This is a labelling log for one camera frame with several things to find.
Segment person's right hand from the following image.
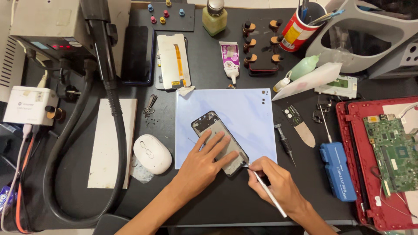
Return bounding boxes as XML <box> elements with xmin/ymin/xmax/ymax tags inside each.
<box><xmin>247</xmin><ymin>156</ymin><xmax>309</xmax><ymax>215</ymax></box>

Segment person's left hand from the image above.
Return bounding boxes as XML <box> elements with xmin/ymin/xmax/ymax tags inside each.
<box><xmin>174</xmin><ymin>129</ymin><xmax>241</xmax><ymax>200</ymax></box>

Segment silver metal scraper tool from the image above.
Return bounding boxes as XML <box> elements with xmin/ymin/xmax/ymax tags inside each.
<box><xmin>240</xmin><ymin>152</ymin><xmax>288</xmax><ymax>218</ymax></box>

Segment black phone frame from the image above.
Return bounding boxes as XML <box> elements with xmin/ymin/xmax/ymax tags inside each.
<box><xmin>191</xmin><ymin>110</ymin><xmax>251</xmax><ymax>178</ymax></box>

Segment black precision screwdriver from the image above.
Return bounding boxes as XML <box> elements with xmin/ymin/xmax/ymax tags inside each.
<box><xmin>274</xmin><ymin>123</ymin><xmax>297</xmax><ymax>168</ymax></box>

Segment white computer mouse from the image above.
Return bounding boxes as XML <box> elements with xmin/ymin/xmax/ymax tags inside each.
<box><xmin>133</xmin><ymin>134</ymin><xmax>173</xmax><ymax>175</ymax></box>

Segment clear plastic wrap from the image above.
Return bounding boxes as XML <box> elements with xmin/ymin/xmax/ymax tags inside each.
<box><xmin>130</xmin><ymin>155</ymin><xmax>155</xmax><ymax>183</ymax></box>

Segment black card pry tool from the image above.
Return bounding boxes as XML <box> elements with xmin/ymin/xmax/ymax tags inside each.
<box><xmin>282</xmin><ymin>104</ymin><xmax>317</xmax><ymax>148</ymax></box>

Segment light blue work plate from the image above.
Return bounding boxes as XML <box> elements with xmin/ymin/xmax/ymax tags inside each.
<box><xmin>175</xmin><ymin>88</ymin><xmax>278</xmax><ymax>170</ymax></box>

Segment white tissue piece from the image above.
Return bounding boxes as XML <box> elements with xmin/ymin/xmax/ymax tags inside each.
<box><xmin>178</xmin><ymin>86</ymin><xmax>196</xmax><ymax>97</ymax></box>

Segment silver nail clipper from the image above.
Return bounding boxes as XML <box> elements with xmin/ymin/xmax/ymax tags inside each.
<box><xmin>143</xmin><ymin>94</ymin><xmax>158</xmax><ymax>118</ymax></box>

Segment red laptop case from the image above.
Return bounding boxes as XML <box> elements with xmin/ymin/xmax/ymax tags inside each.
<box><xmin>335</xmin><ymin>96</ymin><xmax>418</xmax><ymax>232</ymax></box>

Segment black laptop hinge parts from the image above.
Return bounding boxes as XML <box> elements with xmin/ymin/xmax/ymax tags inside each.
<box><xmin>312</xmin><ymin>94</ymin><xmax>333</xmax><ymax>124</ymax></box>

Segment white rectangular tile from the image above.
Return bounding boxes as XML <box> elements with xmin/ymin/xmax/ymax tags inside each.
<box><xmin>88</xmin><ymin>98</ymin><xmax>138</xmax><ymax>189</ymax></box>

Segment small white bottle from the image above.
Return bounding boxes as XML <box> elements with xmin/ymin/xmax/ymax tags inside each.
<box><xmin>273</xmin><ymin>71</ymin><xmax>293</xmax><ymax>93</ymax></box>

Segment white plastic bag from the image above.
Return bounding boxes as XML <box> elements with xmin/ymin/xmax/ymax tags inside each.
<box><xmin>271</xmin><ymin>62</ymin><xmax>343</xmax><ymax>102</ymax></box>

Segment white screen with orange flex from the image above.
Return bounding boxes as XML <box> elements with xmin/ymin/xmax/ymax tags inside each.
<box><xmin>156</xmin><ymin>33</ymin><xmax>192</xmax><ymax>91</ymax></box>

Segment purple white glue tube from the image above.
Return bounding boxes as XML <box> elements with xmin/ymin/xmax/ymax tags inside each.
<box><xmin>219</xmin><ymin>41</ymin><xmax>241</xmax><ymax>86</ymax></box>

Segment white touchpad module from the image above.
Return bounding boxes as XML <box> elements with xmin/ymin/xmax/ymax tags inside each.
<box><xmin>314</xmin><ymin>75</ymin><xmax>358</xmax><ymax>100</ymax></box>

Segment green laptop motherboard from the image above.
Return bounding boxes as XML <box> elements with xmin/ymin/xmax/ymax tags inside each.
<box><xmin>363</xmin><ymin>114</ymin><xmax>418</xmax><ymax>198</ymax></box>

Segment green squeeze bottle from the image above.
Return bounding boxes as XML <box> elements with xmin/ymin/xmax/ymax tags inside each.
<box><xmin>289</xmin><ymin>54</ymin><xmax>321</xmax><ymax>81</ymax></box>

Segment black smartphone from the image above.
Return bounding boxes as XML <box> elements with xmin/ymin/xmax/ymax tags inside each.
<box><xmin>121</xmin><ymin>25</ymin><xmax>155</xmax><ymax>86</ymax></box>

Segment black red clamped phone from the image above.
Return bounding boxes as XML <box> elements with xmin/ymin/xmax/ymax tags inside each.
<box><xmin>248</xmin><ymin>22</ymin><xmax>280</xmax><ymax>77</ymax></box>

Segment group of wooden phone clamps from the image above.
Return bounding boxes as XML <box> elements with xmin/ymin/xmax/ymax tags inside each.
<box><xmin>242</xmin><ymin>18</ymin><xmax>285</xmax><ymax>68</ymax></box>

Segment green glass pump bottle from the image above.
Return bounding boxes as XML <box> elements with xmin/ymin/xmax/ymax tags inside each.
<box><xmin>202</xmin><ymin>0</ymin><xmax>228</xmax><ymax>37</ymax></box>

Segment black power plug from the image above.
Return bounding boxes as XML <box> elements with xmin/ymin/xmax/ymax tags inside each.
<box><xmin>57</xmin><ymin>83</ymin><xmax>82</xmax><ymax>102</ymax></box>

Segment red can tool holder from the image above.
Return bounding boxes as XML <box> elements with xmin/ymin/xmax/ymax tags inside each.
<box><xmin>280</xmin><ymin>2</ymin><xmax>327</xmax><ymax>53</ymax></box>

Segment black plate with coloured knobs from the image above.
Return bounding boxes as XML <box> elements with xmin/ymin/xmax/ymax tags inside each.
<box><xmin>144</xmin><ymin>0</ymin><xmax>196</xmax><ymax>32</ymax></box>

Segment brush with blue tip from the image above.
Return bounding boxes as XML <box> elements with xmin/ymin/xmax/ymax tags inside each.
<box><xmin>308</xmin><ymin>9</ymin><xmax>346</xmax><ymax>27</ymax></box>

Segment blue tweezers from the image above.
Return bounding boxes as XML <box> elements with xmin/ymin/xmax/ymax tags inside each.
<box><xmin>299</xmin><ymin>0</ymin><xmax>310</xmax><ymax>24</ymax></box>

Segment white charger box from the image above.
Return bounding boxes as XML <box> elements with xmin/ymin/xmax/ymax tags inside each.
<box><xmin>3</xmin><ymin>86</ymin><xmax>60</xmax><ymax>127</ymax></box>

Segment grey plastic stand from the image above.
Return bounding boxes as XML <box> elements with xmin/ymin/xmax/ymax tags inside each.
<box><xmin>305</xmin><ymin>0</ymin><xmax>418</xmax><ymax>80</ymax></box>

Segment blue printed packet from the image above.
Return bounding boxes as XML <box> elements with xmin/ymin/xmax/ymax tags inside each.
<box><xmin>0</xmin><ymin>185</ymin><xmax>17</xmax><ymax>213</ymax></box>

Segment grey hot air station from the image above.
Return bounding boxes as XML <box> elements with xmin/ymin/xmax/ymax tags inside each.
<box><xmin>9</xmin><ymin>0</ymin><xmax>132</xmax><ymax>64</ymax></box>

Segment white vented appliance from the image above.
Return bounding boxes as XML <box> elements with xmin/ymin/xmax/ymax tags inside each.
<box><xmin>0</xmin><ymin>0</ymin><xmax>27</xmax><ymax>102</ymax></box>

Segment blue handled metal tool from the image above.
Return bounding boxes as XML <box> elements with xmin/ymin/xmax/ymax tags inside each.
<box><xmin>318</xmin><ymin>104</ymin><xmax>358</xmax><ymax>202</ymax></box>

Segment black corrugated hose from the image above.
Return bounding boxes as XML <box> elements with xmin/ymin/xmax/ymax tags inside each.
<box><xmin>42</xmin><ymin>0</ymin><xmax>128</xmax><ymax>229</ymax></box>

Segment orange cable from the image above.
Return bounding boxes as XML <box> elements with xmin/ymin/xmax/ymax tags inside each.
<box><xmin>15</xmin><ymin>132</ymin><xmax>36</xmax><ymax>234</ymax></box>

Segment white cable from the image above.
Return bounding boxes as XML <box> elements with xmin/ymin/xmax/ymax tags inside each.
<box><xmin>0</xmin><ymin>124</ymin><xmax>33</xmax><ymax>233</ymax></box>

